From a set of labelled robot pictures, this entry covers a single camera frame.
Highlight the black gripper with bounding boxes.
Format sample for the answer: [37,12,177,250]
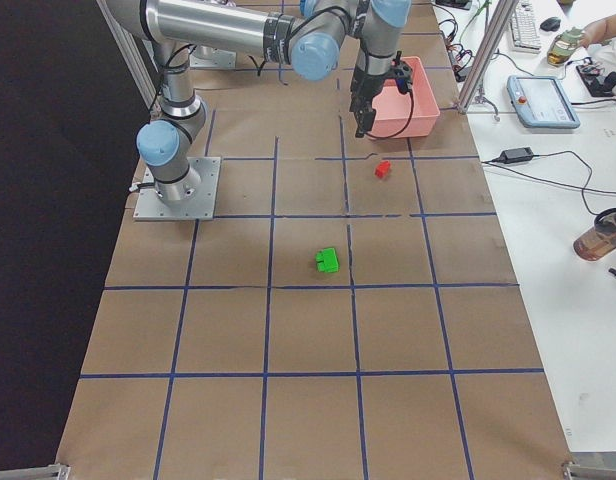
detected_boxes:
[349,49,412,138]

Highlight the green toy block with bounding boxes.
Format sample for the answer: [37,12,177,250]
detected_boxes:
[315,247,340,273]

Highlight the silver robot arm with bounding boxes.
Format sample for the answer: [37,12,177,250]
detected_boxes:
[106,1,412,220]

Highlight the pink plastic box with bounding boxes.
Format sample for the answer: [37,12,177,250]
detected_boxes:
[370,56,440,138]

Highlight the person's hand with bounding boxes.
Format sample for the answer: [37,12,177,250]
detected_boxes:
[579,18,614,48]

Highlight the red toy block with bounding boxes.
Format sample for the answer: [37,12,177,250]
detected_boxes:
[374,160,392,179]

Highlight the black power adapter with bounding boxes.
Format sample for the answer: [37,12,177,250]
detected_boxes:
[497,147,535,165]

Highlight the blue teach pendant tablet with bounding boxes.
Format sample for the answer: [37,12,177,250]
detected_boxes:
[506,75,580,130]

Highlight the brown paper table mat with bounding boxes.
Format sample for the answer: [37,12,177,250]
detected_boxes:
[57,1,568,479]

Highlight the white keyboard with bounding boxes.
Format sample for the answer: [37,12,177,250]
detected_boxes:
[509,1,542,54]

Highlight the black computer mouse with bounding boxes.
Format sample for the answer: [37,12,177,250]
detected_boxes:
[539,17,561,32]

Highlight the green tea bottle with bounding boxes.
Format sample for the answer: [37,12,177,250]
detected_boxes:
[546,27,584,66]

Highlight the brown drink bottle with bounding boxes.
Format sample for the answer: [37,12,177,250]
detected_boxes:
[573,208,616,261]

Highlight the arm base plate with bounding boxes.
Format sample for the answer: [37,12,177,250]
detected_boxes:
[189,45,237,70]
[133,157,222,221]

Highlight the aluminium frame post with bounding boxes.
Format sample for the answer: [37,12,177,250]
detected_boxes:
[456,0,518,121]

